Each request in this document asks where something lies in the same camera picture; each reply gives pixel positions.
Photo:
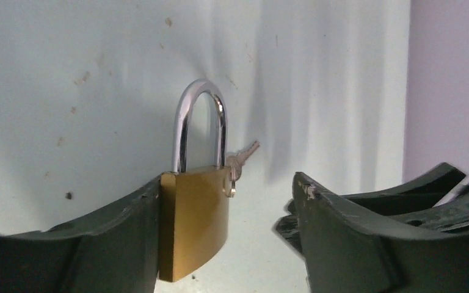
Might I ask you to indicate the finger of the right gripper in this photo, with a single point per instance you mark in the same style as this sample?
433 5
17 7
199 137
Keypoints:
418 194
451 217

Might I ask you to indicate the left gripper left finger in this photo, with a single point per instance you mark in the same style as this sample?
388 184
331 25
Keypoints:
112 249

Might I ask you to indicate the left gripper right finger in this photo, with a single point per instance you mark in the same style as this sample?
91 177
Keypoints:
348 248

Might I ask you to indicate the large brass padlock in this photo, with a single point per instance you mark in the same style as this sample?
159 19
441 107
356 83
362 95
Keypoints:
194 203

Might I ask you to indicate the silver keys of brass padlock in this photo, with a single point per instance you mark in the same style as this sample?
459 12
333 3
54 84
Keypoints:
235 161

